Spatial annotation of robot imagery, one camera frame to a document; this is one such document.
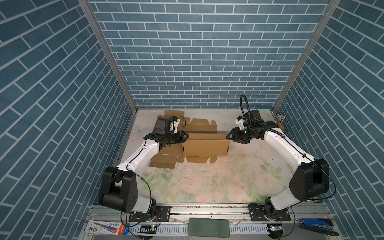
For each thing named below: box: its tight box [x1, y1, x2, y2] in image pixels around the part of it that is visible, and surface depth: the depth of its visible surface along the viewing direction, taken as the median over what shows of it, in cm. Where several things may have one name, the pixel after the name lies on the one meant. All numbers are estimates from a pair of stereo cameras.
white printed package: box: [84, 220, 130, 236], surface depth 70 cm
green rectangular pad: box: [188, 218, 230, 238], surface depth 70 cm
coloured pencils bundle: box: [274, 113, 286, 127], surface depth 96 cm
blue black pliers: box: [299, 218, 339, 236], surface depth 71 cm
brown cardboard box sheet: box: [182, 133, 230, 157], surface depth 88 cm
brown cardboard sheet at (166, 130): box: [149, 110, 217, 169], surface depth 79 cm
